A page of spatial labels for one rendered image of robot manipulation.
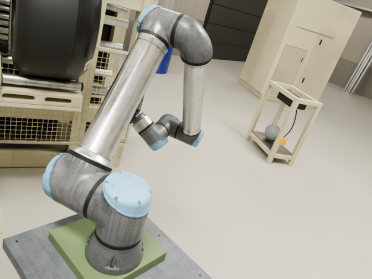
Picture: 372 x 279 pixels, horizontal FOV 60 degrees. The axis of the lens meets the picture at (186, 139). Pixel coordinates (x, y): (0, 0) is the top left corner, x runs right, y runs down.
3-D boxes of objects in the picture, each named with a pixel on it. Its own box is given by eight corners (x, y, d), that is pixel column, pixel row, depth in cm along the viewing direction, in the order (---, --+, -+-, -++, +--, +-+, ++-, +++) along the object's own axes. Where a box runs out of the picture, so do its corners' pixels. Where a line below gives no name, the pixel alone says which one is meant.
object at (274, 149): (267, 163, 361) (297, 98, 329) (244, 138, 411) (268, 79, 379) (292, 166, 375) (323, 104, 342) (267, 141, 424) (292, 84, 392)
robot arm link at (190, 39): (221, 18, 105) (205, 137, 161) (187, 7, 108) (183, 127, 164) (206, 37, 99) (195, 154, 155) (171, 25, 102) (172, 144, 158)
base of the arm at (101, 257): (154, 256, 108) (160, 235, 104) (108, 286, 94) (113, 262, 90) (119, 223, 118) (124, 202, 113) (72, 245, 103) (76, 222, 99)
